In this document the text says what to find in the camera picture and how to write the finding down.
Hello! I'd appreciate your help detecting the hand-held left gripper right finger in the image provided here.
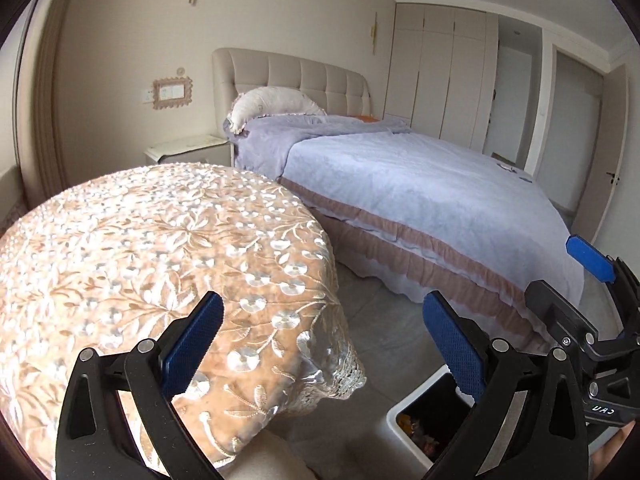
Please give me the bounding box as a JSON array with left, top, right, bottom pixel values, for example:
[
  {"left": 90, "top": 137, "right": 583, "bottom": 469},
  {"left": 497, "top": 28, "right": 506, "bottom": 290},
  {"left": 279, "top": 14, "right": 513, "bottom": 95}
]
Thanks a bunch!
[{"left": 422, "top": 290, "right": 592, "bottom": 480}]

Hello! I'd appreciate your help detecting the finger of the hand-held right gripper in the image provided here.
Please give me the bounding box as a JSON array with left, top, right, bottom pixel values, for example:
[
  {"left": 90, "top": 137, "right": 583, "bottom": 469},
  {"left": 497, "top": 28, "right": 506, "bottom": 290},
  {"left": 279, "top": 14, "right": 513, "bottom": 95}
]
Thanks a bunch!
[
  {"left": 525, "top": 279, "right": 622, "bottom": 364},
  {"left": 565, "top": 233, "right": 640, "bottom": 337}
]

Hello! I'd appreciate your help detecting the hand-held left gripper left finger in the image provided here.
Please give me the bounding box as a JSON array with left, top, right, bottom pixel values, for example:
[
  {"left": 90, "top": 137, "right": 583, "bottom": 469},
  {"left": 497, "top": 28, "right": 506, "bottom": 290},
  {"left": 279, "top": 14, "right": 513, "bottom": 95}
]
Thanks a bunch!
[{"left": 55, "top": 290, "right": 224, "bottom": 480}]

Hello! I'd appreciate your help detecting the white trash bin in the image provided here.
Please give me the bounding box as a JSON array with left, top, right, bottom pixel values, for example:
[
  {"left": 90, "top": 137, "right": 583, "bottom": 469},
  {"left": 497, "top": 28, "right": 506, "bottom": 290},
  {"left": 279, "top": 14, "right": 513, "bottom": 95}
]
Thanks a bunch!
[{"left": 386, "top": 364, "right": 476, "bottom": 472}]

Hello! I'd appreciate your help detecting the person's right forearm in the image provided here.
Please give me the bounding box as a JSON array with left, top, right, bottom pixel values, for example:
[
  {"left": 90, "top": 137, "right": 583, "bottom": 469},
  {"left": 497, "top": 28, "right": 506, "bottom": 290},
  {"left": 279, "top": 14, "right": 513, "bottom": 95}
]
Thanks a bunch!
[{"left": 589, "top": 422, "right": 633, "bottom": 480}]

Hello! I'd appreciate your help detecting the white room door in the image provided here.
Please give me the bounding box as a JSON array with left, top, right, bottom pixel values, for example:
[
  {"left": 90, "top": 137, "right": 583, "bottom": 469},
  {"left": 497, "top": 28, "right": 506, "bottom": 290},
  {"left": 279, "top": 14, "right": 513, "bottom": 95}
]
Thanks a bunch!
[{"left": 571, "top": 64, "right": 629, "bottom": 247}]

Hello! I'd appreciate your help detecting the beige lace tablecloth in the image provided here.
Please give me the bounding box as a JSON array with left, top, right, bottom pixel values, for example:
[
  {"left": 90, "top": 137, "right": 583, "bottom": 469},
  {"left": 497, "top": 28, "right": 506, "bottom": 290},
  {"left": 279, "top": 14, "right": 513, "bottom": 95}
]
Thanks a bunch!
[{"left": 0, "top": 162, "right": 368, "bottom": 480}]

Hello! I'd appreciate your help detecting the lilac ruffled bedspread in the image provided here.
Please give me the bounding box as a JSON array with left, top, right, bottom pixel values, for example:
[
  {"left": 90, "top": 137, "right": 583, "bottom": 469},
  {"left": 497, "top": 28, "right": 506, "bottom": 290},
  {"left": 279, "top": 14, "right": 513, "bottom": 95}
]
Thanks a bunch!
[{"left": 277, "top": 130, "right": 586, "bottom": 356}]

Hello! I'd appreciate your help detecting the white nightstand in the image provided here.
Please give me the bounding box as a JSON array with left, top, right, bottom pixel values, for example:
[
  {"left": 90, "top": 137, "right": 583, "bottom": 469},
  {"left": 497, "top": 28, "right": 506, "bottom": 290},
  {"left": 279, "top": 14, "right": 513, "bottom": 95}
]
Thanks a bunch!
[{"left": 144, "top": 135, "right": 232, "bottom": 167}]

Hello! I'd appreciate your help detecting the lilac quilt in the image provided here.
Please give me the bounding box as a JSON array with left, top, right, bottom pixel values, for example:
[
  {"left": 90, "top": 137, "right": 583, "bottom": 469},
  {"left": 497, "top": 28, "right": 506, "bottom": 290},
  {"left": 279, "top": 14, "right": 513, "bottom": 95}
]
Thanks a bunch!
[{"left": 222, "top": 114, "right": 413, "bottom": 183}]

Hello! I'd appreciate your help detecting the white wardrobe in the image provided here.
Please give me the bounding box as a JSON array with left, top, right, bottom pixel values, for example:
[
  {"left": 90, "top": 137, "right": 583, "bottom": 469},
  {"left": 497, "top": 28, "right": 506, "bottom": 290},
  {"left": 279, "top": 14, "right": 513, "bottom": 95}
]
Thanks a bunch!
[{"left": 384, "top": 2, "right": 499, "bottom": 155}]

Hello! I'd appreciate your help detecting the white ruffled pillow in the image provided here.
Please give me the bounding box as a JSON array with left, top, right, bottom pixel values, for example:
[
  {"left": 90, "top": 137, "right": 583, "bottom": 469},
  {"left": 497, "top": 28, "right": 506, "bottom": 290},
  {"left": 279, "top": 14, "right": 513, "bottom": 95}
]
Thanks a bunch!
[{"left": 225, "top": 86, "right": 328, "bottom": 135}]

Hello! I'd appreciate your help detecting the beige tufted bed headboard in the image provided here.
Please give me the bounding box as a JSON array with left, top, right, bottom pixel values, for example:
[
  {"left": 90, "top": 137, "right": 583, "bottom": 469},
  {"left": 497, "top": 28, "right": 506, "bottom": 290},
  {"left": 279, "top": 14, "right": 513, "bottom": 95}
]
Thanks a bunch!
[{"left": 212, "top": 47, "right": 372, "bottom": 122}]

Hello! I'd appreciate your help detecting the framed wall switch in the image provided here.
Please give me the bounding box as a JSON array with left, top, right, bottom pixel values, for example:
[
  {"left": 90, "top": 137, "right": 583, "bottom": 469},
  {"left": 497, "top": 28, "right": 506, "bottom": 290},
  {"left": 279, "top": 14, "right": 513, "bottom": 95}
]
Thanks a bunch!
[{"left": 151, "top": 76, "right": 194, "bottom": 110}]

